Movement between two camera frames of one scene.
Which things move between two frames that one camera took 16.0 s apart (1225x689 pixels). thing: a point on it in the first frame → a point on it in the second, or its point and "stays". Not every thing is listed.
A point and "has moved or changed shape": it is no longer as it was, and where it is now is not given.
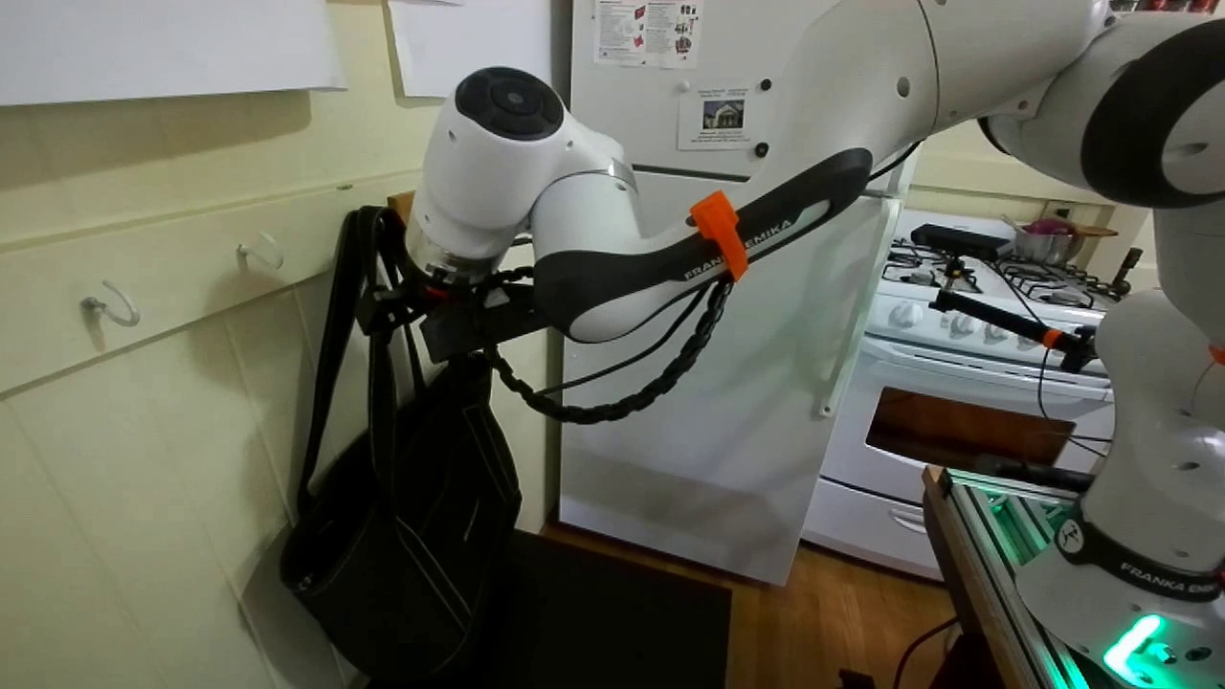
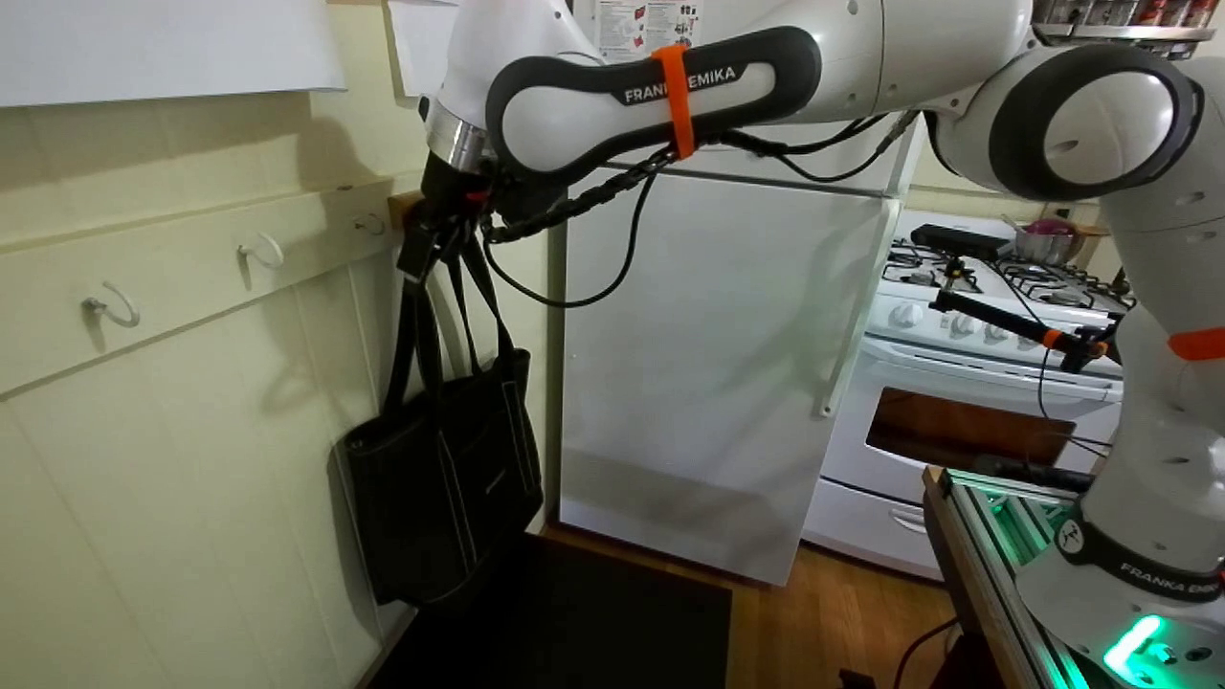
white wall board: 115,53 stays
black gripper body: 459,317 → 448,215
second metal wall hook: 241,255 stays
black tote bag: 403,538 has moved or changed shape
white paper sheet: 434,39 stays
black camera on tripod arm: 956,242 stays
